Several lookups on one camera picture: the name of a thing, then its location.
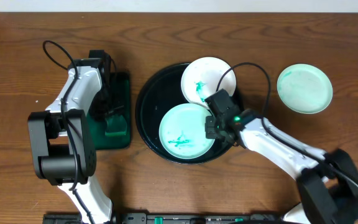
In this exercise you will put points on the green scouring sponge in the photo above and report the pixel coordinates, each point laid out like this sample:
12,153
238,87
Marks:
116,125

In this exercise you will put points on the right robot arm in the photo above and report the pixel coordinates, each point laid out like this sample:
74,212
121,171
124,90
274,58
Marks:
327,182

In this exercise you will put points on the black rectangular water tray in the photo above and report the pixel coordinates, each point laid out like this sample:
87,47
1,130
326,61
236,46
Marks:
97,128

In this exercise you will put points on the black round tray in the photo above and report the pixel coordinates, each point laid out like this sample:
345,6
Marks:
160,94

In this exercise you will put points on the mint plate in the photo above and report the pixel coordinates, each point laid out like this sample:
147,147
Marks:
182,131
304,88

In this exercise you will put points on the white plate with green stain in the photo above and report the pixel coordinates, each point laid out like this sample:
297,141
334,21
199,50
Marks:
200,79

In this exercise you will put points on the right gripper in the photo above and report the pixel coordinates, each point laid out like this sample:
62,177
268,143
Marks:
211,132

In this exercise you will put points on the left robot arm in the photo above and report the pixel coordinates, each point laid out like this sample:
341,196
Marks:
62,146

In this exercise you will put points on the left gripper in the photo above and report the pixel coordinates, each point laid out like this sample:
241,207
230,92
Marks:
111,109

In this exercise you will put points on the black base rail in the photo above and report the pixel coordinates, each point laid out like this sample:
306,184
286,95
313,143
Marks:
143,218

